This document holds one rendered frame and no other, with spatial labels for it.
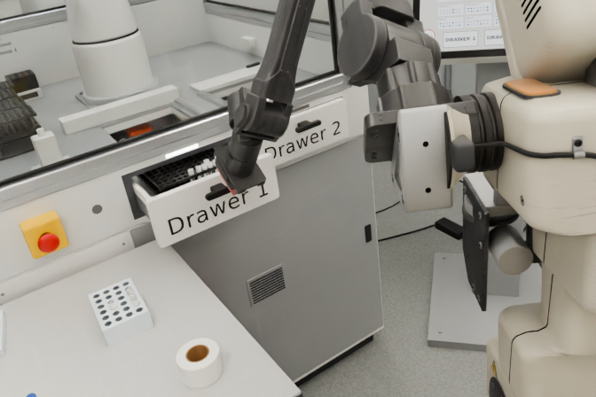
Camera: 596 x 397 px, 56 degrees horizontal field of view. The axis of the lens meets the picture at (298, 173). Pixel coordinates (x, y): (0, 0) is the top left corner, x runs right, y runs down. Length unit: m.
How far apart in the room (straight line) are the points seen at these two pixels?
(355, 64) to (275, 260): 0.97
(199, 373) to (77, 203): 0.51
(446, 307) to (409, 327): 0.15
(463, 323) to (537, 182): 1.55
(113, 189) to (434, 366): 1.20
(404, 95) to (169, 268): 0.76
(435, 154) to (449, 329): 1.50
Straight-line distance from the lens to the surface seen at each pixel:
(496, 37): 1.66
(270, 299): 1.61
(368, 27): 0.67
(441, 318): 2.09
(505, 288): 2.17
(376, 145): 0.62
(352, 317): 1.87
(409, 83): 0.61
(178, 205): 1.16
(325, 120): 1.46
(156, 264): 1.25
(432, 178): 0.59
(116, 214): 1.30
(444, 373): 1.96
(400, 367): 1.97
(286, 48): 0.94
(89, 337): 1.12
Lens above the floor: 1.44
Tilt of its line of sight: 27 degrees down
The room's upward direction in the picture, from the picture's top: 8 degrees counter-clockwise
